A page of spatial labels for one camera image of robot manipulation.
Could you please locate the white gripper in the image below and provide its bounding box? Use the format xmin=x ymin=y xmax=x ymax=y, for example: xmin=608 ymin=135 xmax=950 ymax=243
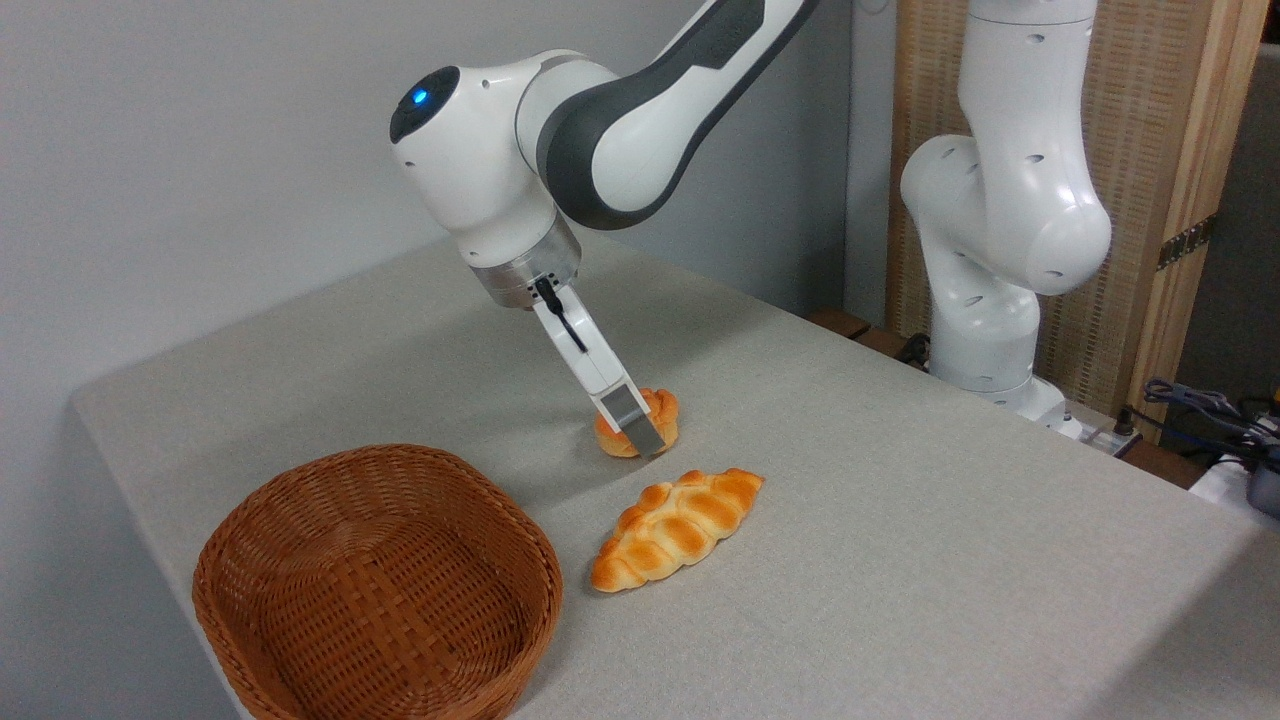
xmin=531 ymin=283 xmax=670 ymax=460

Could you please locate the round orange bread bun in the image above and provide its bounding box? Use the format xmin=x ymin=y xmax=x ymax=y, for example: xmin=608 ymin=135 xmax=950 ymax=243
xmin=594 ymin=387 xmax=682 ymax=460

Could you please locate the long braided bread loaf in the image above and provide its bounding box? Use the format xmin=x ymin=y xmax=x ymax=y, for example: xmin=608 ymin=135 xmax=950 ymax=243
xmin=589 ymin=467 xmax=766 ymax=594

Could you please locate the brown wicker basket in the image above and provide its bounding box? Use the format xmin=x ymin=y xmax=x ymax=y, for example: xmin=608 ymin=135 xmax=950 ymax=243
xmin=192 ymin=443 xmax=564 ymax=720

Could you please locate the grey tablecloth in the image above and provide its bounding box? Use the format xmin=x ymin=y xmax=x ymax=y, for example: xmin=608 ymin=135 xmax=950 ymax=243
xmin=70 ymin=232 xmax=1280 ymax=720

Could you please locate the metal screen hinge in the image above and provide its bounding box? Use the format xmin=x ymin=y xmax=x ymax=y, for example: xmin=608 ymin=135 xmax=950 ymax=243
xmin=1157 ymin=213 xmax=1218 ymax=271

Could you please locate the wooden bamboo folding screen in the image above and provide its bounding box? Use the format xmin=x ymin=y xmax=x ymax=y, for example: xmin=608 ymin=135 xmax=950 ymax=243
xmin=885 ymin=0 xmax=1271 ymax=441

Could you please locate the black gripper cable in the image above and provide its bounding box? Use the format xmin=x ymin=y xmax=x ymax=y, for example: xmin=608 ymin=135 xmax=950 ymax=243
xmin=534 ymin=276 xmax=590 ymax=355

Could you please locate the blue grey cable bundle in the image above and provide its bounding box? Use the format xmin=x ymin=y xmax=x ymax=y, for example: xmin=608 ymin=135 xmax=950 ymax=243
xmin=1143 ymin=377 xmax=1280 ymax=453

